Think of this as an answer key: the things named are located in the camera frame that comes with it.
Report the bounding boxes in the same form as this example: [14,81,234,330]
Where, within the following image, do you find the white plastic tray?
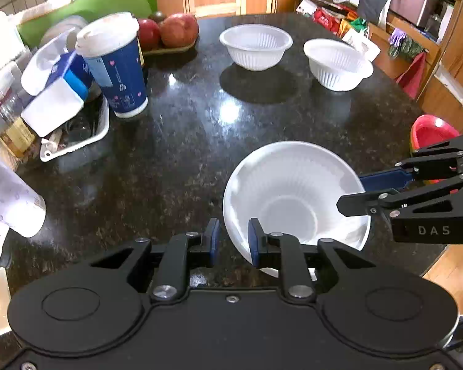
[39,96,109,162]

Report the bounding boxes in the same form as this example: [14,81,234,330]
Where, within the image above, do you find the green cutting board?
[13,0,157,47]

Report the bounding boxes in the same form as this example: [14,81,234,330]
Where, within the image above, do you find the red hanging cloth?
[396,51,427,99]

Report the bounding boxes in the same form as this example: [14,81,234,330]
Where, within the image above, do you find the purple rubber glove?
[389,28,407,48]

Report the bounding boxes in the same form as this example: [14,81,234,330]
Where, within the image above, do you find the red apple right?
[160,13,199,48]

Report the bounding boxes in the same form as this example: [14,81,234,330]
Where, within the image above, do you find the white paper shopping bag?
[342,28,381,62]

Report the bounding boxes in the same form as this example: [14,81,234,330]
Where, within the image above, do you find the red snack bag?
[313,7,351,38]

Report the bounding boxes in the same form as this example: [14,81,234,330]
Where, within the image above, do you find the red apple left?
[138,18,161,51]

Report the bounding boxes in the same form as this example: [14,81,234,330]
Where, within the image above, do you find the red apple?
[138,18,161,51]
[160,13,199,48]

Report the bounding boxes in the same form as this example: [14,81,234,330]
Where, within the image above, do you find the blue white tissue pack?
[21,51,94,137]

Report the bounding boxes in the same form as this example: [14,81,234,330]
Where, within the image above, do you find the white ribbed bowl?
[303,39,374,92]
[219,24,294,72]
[223,141,370,260]

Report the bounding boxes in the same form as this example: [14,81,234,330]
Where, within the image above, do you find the white water bottle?
[0,159,47,238]

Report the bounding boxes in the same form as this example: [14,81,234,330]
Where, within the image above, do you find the blue paper coffee cup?
[76,12,148,119]

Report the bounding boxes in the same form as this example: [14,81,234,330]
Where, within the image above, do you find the fruit tray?
[143,39,198,56]

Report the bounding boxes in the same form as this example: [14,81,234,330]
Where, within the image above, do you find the clear glass jar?
[0,88,35,159]

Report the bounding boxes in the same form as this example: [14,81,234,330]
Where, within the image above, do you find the magenta plastic plate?
[410,114,460,150]

